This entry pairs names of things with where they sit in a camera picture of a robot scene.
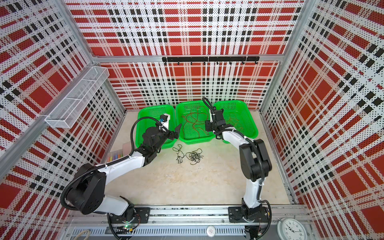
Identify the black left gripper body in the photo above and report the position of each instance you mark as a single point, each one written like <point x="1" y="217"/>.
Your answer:
<point x="170" y="135"/>

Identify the middle green plastic basket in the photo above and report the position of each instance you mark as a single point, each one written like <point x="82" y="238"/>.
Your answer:
<point x="192" y="115"/>

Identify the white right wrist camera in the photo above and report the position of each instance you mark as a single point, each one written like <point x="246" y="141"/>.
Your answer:
<point x="217" y="117"/>

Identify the black hook rail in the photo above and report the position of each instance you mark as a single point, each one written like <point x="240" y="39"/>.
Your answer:
<point x="241" y="59"/>

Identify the metal base rail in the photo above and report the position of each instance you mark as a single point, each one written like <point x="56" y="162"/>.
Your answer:
<point x="183" y="222"/>

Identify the coloured marker pack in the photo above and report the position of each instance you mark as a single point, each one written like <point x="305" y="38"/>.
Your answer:
<point x="114" y="156"/>

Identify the right green plastic basket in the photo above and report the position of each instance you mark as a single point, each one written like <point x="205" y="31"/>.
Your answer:
<point x="237" y="114"/>

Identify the white wire mesh shelf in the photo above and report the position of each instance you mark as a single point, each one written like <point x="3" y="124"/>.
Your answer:
<point x="69" y="109"/>

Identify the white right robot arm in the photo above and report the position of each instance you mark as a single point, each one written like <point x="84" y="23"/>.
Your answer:
<point x="254" y="159"/>

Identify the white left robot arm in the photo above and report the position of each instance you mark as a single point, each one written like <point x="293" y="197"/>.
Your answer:
<point x="86" y="192"/>

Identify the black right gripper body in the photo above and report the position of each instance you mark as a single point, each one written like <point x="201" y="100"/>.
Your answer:
<point x="215" y="126"/>

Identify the white round clock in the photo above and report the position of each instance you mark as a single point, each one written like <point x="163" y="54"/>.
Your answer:
<point x="291" y="229"/>

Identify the pink eraser block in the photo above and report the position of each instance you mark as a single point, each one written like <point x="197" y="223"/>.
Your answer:
<point x="127" y="147"/>

